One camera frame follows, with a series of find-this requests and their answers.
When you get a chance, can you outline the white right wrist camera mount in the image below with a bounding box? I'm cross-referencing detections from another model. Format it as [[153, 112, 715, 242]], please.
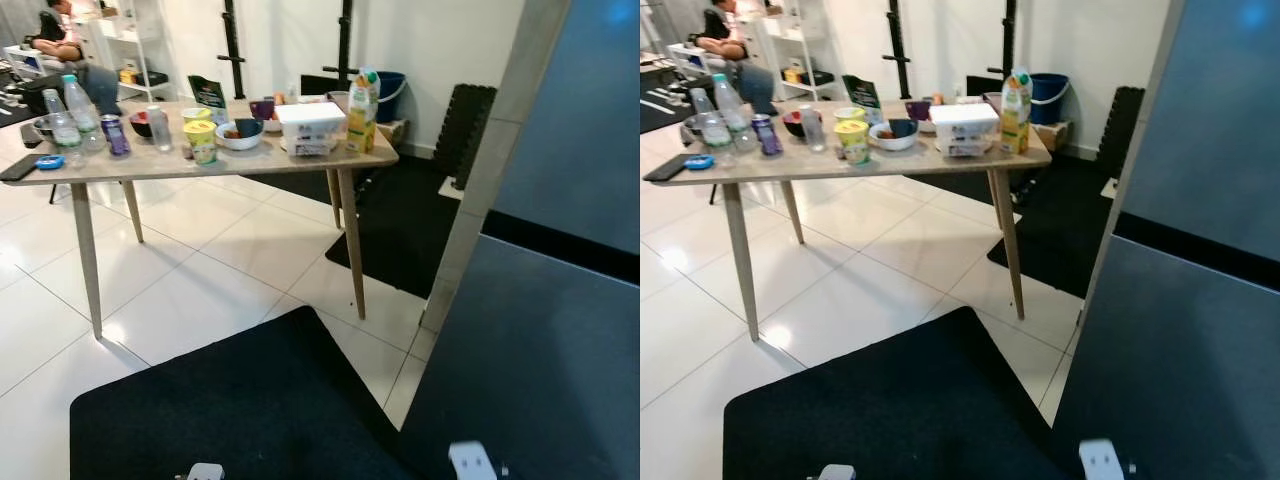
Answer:
[[1080, 438, 1131, 480], [448, 441, 499, 480]]

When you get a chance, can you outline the seated person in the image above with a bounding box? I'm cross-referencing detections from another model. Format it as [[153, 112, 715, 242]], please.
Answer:
[[697, 0, 746, 61], [30, 0, 86, 63]]

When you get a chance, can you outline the purple drink can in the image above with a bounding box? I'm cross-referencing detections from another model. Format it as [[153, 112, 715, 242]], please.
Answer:
[[100, 114, 132, 157], [751, 114, 783, 157]]

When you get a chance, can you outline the blue bucket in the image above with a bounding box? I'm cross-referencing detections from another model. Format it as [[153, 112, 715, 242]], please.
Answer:
[[1030, 72, 1071, 126], [375, 71, 407, 124]]

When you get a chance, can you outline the clear water bottle white cap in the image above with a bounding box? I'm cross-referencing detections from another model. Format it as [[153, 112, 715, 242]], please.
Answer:
[[690, 88, 733, 166], [42, 88, 83, 166]]

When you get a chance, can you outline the white shelf unit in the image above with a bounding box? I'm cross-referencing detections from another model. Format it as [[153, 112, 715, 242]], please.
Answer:
[[75, 0, 171, 101], [750, 0, 831, 101]]

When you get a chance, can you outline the yellow green juice carton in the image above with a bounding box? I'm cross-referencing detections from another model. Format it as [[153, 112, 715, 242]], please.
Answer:
[[347, 67, 380, 154], [1000, 67, 1033, 156]]

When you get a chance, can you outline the silver fridge compartment door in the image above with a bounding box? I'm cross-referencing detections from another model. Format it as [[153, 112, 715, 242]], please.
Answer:
[[1050, 235, 1280, 480], [398, 232, 641, 480]]

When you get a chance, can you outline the light wooden table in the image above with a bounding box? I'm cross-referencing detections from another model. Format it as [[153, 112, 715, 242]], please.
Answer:
[[0, 95, 400, 340], [645, 97, 1053, 343]]

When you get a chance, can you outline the silver freezer door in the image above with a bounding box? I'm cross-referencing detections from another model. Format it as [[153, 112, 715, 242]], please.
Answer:
[[488, 0, 641, 253], [1118, 0, 1280, 241]]

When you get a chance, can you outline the clear water bottle teal cap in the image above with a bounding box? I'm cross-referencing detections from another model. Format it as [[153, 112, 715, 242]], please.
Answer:
[[711, 73, 751, 153], [62, 75, 101, 151]]

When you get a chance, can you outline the blue denim garment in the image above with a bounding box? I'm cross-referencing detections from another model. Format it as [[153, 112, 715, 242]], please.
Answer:
[[740, 62, 776, 116], [80, 62, 121, 116]]

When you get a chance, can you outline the black foam puzzle mat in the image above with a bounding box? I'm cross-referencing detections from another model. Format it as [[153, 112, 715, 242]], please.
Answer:
[[432, 85, 498, 191], [1095, 86, 1146, 181]]

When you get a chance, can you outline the white plastic box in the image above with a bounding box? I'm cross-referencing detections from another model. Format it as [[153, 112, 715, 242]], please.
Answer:
[[275, 102, 347, 141], [928, 103, 1001, 141]]

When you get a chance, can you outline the black rack post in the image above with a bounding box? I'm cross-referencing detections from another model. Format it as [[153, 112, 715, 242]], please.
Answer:
[[222, 0, 246, 99], [885, 0, 911, 99], [1000, 0, 1018, 81], [338, 0, 356, 86]]

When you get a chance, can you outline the black floor mat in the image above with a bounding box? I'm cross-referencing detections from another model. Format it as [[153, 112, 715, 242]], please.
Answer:
[[722, 306, 1076, 480], [985, 155, 1136, 299], [325, 155, 491, 301], [70, 305, 421, 480]]

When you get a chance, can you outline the grey-blue bowl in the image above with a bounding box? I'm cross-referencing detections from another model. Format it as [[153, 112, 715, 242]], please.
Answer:
[[215, 118, 265, 151], [868, 118, 919, 152]]

